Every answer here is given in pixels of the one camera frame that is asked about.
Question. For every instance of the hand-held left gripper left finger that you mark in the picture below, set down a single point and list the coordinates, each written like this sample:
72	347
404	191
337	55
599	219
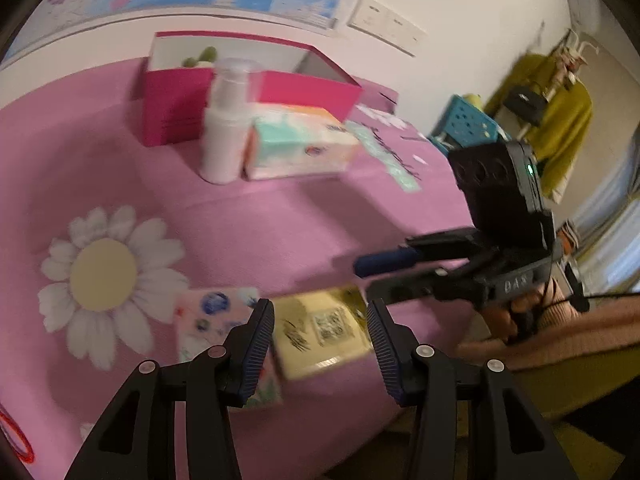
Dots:
257	345

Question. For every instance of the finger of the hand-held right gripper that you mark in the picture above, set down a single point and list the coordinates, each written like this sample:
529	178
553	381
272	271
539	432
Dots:
400	290
385	262

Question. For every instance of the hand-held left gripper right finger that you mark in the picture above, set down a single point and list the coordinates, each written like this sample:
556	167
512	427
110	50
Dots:
382	347

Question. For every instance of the yellow tissue pack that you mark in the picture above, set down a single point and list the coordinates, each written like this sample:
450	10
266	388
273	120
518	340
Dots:
320	340

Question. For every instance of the white teal tissue pack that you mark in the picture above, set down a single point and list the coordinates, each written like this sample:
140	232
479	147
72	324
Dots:
300	145

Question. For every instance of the red cardboard box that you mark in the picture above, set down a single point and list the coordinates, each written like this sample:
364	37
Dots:
170	105

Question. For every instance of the green plush toy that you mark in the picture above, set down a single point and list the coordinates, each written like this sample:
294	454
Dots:
202	57

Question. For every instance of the black shoulder bag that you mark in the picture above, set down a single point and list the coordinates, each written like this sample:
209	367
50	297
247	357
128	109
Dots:
525	105

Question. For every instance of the person's right hand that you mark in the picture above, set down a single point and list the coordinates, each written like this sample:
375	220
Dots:
500	322

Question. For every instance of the floral print tissue pack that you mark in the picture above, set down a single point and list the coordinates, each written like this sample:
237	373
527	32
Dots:
210	320

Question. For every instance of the blue plastic basket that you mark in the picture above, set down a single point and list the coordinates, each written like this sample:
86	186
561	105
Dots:
470	122

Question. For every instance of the mustard yellow coat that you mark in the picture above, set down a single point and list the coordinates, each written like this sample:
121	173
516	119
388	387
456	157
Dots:
560	130

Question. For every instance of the pale yellow item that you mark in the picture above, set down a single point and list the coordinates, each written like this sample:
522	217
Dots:
471	101

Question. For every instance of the white curtain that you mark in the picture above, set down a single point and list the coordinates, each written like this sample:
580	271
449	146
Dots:
612	220

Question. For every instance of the pink daisy print blanket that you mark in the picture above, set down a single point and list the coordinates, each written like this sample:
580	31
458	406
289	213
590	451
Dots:
275	225

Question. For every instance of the pink hanging ornament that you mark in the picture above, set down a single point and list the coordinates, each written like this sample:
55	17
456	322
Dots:
574	67

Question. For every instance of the white coat rack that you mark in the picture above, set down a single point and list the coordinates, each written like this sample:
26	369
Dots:
580	45

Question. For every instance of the olive green cloth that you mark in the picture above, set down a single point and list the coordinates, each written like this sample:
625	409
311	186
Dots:
585	390

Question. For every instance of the white pump bottle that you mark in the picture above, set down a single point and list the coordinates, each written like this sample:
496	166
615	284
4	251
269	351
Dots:
225	125

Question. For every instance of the white wall socket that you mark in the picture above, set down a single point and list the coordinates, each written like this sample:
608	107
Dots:
397	27
417	42
369	14

